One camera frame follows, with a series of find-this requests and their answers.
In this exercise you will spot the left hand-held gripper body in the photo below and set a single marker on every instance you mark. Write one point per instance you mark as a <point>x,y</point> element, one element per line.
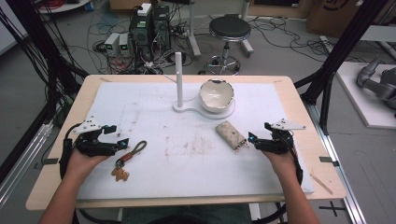
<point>93,144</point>

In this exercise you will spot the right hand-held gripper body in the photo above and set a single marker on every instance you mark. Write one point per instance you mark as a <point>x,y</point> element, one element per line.
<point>278,141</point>

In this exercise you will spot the person's right hand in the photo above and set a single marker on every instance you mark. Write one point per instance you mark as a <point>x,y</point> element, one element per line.
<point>281,165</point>

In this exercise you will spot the person's left hand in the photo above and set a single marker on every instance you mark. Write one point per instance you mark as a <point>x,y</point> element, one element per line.
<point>83,163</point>

